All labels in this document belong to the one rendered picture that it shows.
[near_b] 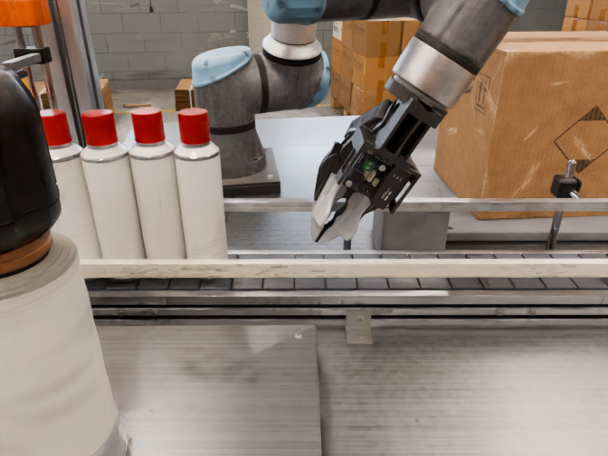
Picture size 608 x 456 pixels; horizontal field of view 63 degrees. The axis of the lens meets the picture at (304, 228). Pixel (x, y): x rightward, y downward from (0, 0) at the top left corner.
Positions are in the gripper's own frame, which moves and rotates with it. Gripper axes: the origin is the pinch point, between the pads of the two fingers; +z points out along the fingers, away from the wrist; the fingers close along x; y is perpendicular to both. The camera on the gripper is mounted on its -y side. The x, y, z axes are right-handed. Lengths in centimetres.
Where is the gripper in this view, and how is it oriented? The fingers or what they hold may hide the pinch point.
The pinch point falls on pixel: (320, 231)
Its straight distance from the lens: 62.0
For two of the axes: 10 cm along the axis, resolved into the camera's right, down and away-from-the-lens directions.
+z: -5.0, 7.7, 4.0
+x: 8.7, 4.4, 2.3
